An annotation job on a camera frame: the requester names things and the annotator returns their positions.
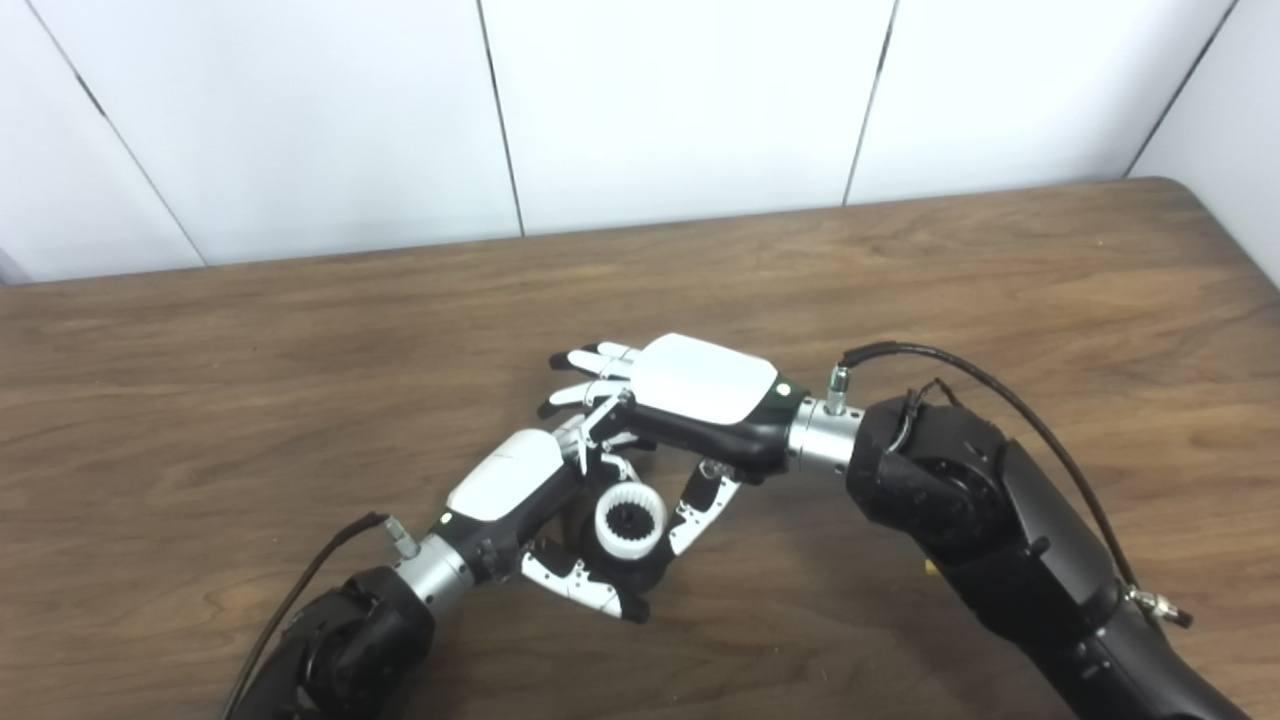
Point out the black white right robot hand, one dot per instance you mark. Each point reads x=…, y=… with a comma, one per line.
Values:
x=700, y=380

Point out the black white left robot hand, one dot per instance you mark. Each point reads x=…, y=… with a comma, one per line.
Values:
x=505, y=480

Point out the round black part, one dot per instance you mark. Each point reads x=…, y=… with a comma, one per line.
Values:
x=640, y=572

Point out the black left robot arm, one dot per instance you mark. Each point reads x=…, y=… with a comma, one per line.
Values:
x=360, y=650

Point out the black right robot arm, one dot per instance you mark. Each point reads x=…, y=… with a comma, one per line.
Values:
x=1000, y=530

